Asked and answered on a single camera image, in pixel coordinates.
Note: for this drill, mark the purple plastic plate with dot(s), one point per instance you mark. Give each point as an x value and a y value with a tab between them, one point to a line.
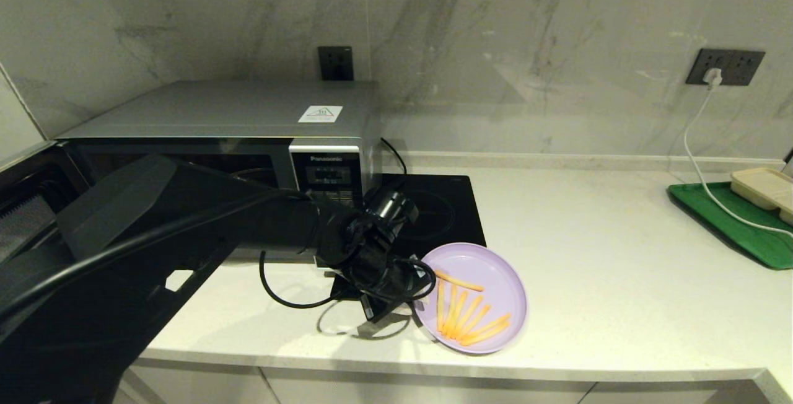
495	267

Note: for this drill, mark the black induction cooktop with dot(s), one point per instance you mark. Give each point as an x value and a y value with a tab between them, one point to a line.
452	212

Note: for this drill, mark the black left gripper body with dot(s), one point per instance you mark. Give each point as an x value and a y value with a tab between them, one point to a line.
396	286

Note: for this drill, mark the small black wall socket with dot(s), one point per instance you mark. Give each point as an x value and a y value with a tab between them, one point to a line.
336	63

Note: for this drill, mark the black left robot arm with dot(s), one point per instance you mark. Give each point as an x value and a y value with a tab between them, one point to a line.
186	224

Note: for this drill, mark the white warning sticker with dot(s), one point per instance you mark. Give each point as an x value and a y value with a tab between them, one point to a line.
320	114

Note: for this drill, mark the silver Panasonic microwave oven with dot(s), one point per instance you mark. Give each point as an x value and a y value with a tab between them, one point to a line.
235	106

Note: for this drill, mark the white power plug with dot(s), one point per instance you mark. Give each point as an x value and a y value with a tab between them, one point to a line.
714	77

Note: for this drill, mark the black glass microwave door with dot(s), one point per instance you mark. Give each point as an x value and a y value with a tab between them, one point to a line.
25	206

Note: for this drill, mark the green plastic tray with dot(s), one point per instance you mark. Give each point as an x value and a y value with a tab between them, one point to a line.
743	237

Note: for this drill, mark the wide black wall socket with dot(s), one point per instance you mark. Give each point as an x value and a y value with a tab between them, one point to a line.
740	67

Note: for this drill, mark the beige lunch box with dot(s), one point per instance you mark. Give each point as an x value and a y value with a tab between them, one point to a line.
763	187

